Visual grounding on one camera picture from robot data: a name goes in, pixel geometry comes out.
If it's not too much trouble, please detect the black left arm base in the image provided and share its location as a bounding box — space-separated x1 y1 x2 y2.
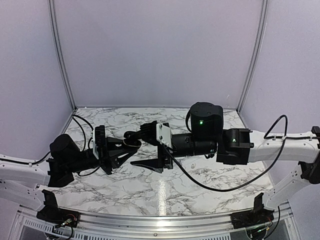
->
36 189 80 228

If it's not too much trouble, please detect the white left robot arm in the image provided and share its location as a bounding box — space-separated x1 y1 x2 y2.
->
0 134 141 188

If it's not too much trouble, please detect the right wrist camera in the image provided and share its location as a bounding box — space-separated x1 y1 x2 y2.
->
139 121 173 148

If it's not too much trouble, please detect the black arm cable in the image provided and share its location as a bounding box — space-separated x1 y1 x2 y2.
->
0 114 103 177
162 114 320 193

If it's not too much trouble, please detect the aluminium front frame rail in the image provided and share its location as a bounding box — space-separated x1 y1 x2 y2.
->
14 204 293 240

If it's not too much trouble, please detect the aluminium corner post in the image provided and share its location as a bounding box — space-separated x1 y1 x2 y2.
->
47 0 77 112
236 0 270 115

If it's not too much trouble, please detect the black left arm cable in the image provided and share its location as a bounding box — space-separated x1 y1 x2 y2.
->
0 114 103 177

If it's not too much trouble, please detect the black earbud charging case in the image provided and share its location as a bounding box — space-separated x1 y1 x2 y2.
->
123 138 142 148

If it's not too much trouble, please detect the right aluminium corner post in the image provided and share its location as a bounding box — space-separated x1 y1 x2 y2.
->
236 0 270 115

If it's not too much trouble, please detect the left aluminium corner post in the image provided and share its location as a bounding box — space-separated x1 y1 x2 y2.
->
47 0 77 112

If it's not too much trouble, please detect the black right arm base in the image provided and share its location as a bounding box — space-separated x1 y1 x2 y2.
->
230 193 275 229

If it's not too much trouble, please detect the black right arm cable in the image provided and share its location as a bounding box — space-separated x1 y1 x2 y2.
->
162 114 320 193

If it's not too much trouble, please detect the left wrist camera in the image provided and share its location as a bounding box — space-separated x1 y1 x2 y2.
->
92 125 106 160

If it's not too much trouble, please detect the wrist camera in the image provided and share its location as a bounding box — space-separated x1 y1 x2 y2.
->
139 121 173 148
92 125 106 160

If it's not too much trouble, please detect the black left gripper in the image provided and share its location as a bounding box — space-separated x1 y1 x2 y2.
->
67 137 138 176

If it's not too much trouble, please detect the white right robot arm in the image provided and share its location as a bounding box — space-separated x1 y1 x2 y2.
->
123 102 320 224

